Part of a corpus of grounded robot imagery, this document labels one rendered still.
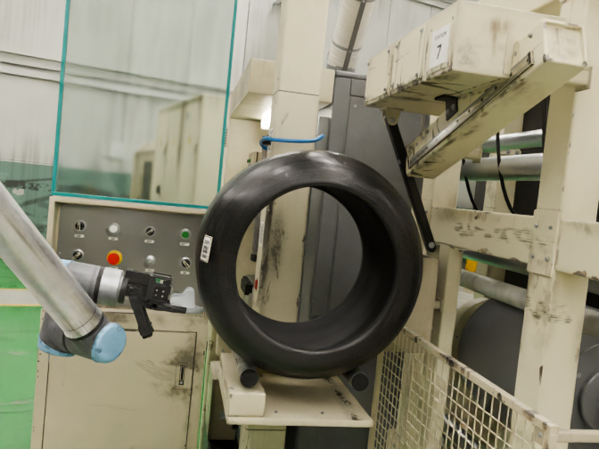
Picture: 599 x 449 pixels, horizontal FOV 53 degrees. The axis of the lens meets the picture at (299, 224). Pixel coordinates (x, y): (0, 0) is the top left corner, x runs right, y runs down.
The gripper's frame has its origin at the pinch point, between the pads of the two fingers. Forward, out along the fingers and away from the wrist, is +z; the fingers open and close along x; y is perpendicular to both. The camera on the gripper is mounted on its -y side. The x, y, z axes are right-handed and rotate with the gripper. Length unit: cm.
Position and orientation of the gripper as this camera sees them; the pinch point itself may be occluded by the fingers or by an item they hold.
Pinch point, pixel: (200, 311)
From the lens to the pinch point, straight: 153.9
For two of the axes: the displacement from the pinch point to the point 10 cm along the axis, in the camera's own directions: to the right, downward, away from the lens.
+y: 2.2, -9.8, -0.2
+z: 9.6, 2.1, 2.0
